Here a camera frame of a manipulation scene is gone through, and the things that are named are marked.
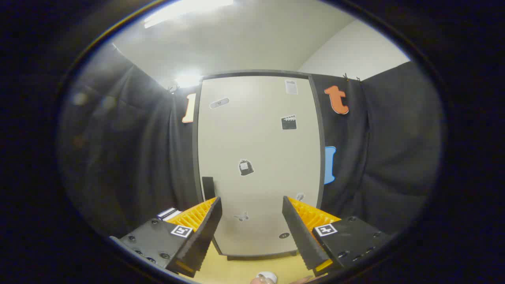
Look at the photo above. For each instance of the black backdrop cloth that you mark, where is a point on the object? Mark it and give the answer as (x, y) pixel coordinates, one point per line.
(130, 157)

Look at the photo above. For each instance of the blue spine book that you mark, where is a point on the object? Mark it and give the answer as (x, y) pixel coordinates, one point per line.
(165, 213)

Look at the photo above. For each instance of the cream shoe cabinet door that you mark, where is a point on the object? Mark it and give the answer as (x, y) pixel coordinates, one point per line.
(256, 142)

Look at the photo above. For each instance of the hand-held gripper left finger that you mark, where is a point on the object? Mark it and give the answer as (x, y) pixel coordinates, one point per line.
(208, 230)

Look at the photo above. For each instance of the white striped shoe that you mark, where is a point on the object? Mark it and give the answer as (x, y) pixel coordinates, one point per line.
(266, 277)

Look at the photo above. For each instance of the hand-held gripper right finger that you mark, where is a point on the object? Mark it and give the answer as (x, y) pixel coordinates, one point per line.
(296, 230)

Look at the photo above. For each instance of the grey shoe cabinet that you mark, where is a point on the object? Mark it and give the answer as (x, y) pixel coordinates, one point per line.
(195, 157)

